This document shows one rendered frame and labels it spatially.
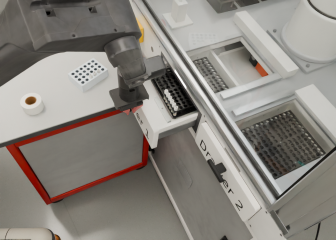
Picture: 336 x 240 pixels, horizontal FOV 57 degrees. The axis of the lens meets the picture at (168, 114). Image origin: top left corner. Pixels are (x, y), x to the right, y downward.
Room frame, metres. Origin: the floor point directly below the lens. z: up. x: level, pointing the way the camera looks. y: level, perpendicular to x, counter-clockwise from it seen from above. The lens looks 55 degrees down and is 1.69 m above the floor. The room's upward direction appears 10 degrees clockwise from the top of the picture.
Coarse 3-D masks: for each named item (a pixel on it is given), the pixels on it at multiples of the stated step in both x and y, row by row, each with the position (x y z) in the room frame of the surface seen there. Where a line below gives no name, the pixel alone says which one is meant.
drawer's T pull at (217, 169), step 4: (208, 160) 0.41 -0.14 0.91; (208, 164) 0.40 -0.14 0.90; (212, 164) 0.40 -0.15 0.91; (216, 164) 0.40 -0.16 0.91; (220, 164) 0.40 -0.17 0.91; (212, 168) 0.39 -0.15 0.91; (216, 168) 0.39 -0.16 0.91; (220, 168) 0.39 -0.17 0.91; (224, 168) 0.39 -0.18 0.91; (216, 172) 0.38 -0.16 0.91; (220, 172) 0.38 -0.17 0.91; (216, 176) 0.37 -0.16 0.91; (220, 176) 0.37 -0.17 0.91; (220, 180) 0.35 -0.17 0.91
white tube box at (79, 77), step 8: (88, 64) 0.80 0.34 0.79; (96, 64) 0.80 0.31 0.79; (72, 72) 0.74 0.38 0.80; (80, 72) 0.74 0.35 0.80; (88, 72) 0.75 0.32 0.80; (96, 72) 0.76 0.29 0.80; (104, 72) 0.77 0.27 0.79; (72, 80) 0.71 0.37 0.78; (80, 80) 0.70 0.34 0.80; (88, 80) 0.71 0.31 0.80; (96, 80) 0.73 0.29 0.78; (80, 88) 0.69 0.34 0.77; (88, 88) 0.70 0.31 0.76
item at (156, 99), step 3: (156, 96) 0.65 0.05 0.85; (156, 99) 0.64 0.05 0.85; (156, 102) 0.63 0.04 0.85; (159, 102) 0.63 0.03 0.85; (159, 105) 0.62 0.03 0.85; (162, 105) 0.62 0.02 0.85; (159, 108) 0.61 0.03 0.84; (162, 108) 0.60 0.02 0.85; (162, 111) 0.59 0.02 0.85; (165, 111) 0.60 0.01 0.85; (162, 114) 0.59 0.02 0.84; (165, 114) 0.58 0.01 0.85; (165, 117) 0.57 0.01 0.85; (168, 117) 0.57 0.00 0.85; (165, 120) 0.57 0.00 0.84; (168, 120) 0.56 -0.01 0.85
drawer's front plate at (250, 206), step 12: (204, 132) 0.50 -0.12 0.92; (216, 144) 0.45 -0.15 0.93; (204, 156) 0.47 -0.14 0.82; (216, 156) 0.43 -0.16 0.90; (228, 168) 0.39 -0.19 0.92; (228, 180) 0.37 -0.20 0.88; (240, 180) 0.36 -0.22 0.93; (240, 192) 0.33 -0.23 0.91; (240, 204) 0.31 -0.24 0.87; (252, 204) 0.30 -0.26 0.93; (240, 216) 0.29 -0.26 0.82
